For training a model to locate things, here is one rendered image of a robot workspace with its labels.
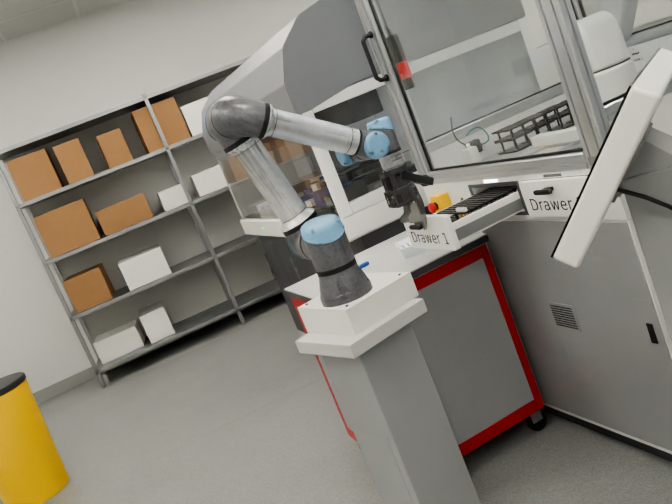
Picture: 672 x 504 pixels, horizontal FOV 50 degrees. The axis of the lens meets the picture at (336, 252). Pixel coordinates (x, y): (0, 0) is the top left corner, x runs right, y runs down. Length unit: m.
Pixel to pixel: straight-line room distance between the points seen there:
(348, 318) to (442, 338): 0.60
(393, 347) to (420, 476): 0.37
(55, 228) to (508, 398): 4.18
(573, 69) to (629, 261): 0.52
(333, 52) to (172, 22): 3.61
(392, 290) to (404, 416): 0.35
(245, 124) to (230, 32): 4.69
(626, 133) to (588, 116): 0.74
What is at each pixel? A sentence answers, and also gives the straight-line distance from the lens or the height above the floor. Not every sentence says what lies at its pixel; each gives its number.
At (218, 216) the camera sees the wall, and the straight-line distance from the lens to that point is 6.43.
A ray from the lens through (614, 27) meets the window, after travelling 2.03.
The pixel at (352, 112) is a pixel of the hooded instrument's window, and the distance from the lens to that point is 3.08.
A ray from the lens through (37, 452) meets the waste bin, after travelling 4.27.
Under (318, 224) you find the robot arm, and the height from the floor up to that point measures 1.06.
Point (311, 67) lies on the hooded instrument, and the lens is 3.03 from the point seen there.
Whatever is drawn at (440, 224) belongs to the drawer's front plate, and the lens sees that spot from 2.17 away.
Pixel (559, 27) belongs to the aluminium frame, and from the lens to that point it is 1.93.
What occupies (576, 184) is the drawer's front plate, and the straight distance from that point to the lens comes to 2.04.
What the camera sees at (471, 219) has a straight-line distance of 2.20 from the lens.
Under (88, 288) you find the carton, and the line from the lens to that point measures 6.01.
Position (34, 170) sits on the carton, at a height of 1.76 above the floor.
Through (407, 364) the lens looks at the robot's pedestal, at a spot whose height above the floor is 0.61.
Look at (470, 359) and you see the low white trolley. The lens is 2.53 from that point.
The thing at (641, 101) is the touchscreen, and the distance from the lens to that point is 1.20.
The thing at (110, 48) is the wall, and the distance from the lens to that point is 6.50.
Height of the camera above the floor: 1.33
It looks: 10 degrees down
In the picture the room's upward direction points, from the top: 22 degrees counter-clockwise
